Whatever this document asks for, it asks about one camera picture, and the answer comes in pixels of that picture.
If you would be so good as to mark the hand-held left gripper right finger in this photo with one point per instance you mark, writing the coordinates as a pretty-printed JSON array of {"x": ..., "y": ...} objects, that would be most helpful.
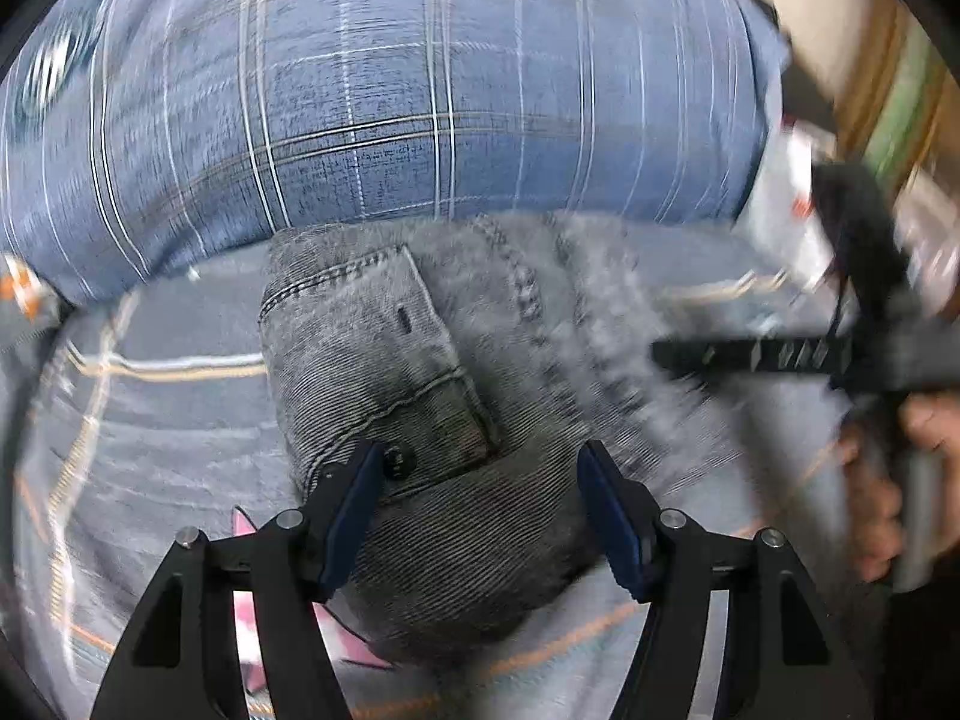
[{"x": 611, "y": 525}]

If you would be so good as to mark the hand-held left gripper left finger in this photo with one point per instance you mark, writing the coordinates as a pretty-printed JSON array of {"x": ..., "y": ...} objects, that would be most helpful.
[{"x": 352, "y": 510}]

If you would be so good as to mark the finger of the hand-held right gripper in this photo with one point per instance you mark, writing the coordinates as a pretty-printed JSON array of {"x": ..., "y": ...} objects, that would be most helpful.
[{"x": 750, "y": 356}]

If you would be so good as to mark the grey denim pants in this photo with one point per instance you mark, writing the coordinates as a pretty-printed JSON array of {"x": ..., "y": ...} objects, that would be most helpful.
[{"x": 450, "y": 360}]

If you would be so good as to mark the person's right hand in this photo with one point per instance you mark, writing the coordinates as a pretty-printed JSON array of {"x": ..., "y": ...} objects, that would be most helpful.
[{"x": 870, "y": 495}]

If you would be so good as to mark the white paper bag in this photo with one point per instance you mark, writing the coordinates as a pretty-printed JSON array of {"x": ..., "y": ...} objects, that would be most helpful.
[{"x": 780, "y": 225}]

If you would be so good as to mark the tan green striped object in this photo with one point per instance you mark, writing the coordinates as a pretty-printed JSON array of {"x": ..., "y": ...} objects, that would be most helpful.
[{"x": 900, "y": 90}]

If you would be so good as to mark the grey printed bed sheet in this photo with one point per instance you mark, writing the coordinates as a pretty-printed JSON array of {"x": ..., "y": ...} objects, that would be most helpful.
[{"x": 150, "y": 427}]

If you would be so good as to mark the blue plaid shirt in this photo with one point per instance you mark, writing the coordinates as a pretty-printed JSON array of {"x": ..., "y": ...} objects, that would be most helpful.
[{"x": 375, "y": 90}]

